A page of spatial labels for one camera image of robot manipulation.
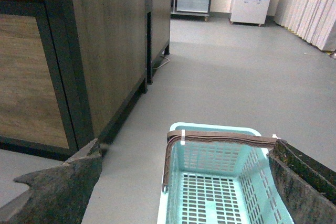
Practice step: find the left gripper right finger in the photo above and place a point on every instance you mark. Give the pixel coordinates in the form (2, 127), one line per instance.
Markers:
(306, 187)

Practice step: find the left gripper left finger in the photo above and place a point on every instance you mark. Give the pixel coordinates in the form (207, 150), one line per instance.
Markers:
(59, 194)

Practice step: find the brown basket handle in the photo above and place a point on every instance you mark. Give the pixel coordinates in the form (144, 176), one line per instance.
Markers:
(209, 137)

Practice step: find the light teal plastic basket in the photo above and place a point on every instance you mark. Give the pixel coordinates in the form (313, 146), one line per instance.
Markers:
(217, 182)

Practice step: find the wooden panel display stand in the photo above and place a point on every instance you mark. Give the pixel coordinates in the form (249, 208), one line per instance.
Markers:
(70, 69)

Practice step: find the white curtain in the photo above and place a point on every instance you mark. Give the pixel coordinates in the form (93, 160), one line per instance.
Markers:
(311, 20)

